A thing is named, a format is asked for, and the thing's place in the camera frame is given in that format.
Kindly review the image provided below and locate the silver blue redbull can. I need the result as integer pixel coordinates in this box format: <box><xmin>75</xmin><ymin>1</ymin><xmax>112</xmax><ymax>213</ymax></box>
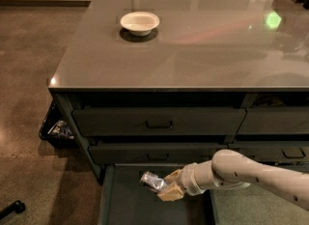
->
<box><xmin>140</xmin><ymin>171</ymin><xmax>167</xmax><ymax>193</ymax></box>

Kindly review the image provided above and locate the top left drawer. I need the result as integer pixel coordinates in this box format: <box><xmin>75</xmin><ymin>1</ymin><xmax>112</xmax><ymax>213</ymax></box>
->
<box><xmin>72</xmin><ymin>107</ymin><xmax>245</xmax><ymax>136</ymax></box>

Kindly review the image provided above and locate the middle right drawer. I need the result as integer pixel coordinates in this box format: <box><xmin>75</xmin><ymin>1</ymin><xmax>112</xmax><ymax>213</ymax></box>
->
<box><xmin>228</xmin><ymin>141</ymin><xmax>309</xmax><ymax>163</ymax></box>

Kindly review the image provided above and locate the dark cabinet frame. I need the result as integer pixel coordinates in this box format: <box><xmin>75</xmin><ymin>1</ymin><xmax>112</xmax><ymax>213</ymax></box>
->
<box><xmin>49</xmin><ymin>0</ymin><xmax>309</xmax><ymax>174</ymax></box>

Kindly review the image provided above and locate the white bowl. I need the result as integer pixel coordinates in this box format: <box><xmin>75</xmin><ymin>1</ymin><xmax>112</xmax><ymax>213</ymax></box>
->
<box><xmin>120</xmin><ymin>12</ymin><xmax>160</xmax><ymax>37</ymax></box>

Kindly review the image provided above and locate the black bin with trash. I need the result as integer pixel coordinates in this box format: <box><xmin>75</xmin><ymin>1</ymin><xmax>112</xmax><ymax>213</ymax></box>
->
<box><xmin>39</xmin><ymin>101</ymin><xmax>77</xmax><ymax>149</ymax></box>

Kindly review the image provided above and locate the top right drawer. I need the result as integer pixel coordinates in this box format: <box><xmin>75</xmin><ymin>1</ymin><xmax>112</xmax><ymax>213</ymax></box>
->
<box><xmin>239</xmin><ymin>107</ymin><xmax>309</xmax><ymax>135</ymax></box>

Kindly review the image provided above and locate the black cylindrical object on floor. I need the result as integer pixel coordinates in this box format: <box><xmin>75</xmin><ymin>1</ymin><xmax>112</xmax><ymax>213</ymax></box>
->
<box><xmin>0</xmin><ymin>200</ymin><xmax>26</xmax><ymax>220</ymax></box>

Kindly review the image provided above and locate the open bottom left drawer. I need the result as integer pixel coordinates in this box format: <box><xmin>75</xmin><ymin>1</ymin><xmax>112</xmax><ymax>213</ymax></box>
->
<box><xmin>98</xmin><ymin>164</ymin><xmax>219</xmax><ymax>225</ymax></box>

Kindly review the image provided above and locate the middle left drawer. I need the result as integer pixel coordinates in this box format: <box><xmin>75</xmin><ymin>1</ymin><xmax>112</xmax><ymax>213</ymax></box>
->
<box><xmin>89</xmin><ymin>143</ymin><xmax>226</xmax><ymax>164</ymax></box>

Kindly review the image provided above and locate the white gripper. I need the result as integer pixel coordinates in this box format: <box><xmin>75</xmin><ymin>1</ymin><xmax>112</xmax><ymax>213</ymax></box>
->
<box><xmin>157</xmin><ymin>163</ymin><xmax>205</xmax><ymax>202</ymax></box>

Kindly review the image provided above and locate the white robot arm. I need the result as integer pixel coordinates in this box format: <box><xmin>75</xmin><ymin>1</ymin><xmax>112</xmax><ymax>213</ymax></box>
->
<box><xmin>158</xmin><ymin>150</ymin><xmax>309</xmax><ymax>211</ymax></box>

